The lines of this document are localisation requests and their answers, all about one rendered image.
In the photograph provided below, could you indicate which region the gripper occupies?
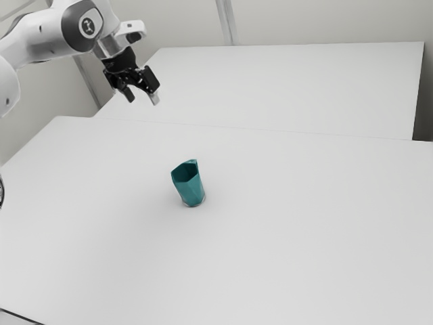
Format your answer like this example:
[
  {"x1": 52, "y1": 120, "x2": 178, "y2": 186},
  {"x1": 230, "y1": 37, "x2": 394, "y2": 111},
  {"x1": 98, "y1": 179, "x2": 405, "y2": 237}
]
[{"x1": 101, "y1": 46, "x2": 161, "y2": 106}]

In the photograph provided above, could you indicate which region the teal faceted mug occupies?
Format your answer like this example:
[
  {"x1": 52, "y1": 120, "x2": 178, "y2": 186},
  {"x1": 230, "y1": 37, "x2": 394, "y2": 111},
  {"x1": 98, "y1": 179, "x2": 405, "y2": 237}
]
[{"x1": 170, "y1": 158, "x2": 206, "y2": 208}]

